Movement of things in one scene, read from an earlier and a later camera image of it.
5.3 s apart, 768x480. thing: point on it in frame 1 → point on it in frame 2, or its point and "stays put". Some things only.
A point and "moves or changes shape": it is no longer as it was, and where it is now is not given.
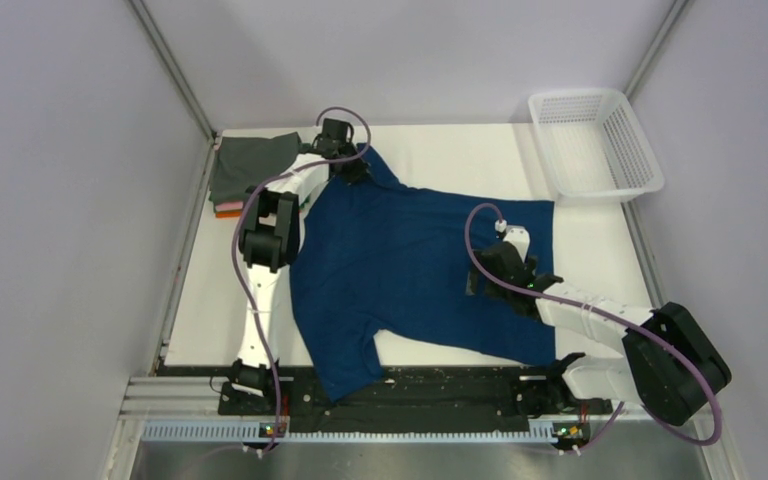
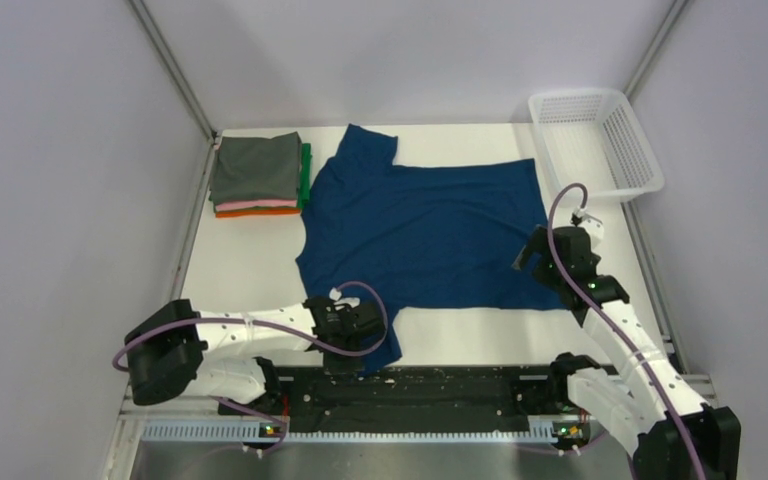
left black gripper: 360,171 → 345,367
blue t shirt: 371,256 moves or changes shape
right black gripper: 473,280 → 537,243
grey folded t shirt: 242,163 stays put
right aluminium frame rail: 723,468 stays put
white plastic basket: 593,146 stays put
